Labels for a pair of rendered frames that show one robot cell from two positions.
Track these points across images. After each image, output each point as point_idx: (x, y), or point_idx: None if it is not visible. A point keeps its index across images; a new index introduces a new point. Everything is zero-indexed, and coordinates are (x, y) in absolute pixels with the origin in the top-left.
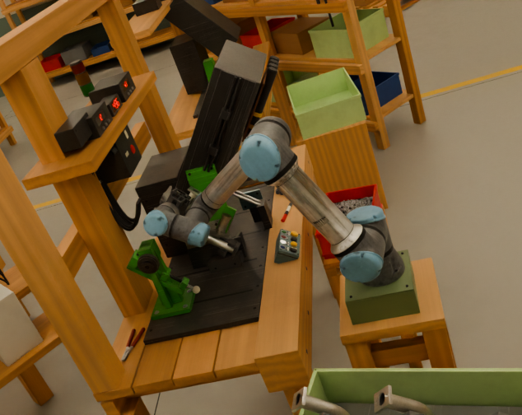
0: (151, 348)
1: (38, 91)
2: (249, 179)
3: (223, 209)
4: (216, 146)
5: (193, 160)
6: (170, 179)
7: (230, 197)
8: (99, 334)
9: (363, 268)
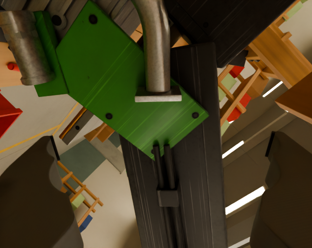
0: None
1: None
2: (94, 117)
3: (66, 80)
4: (166, 207)
5: (199, 144)
6: (236, 54)
7: (132, 5)
8: None
9: None
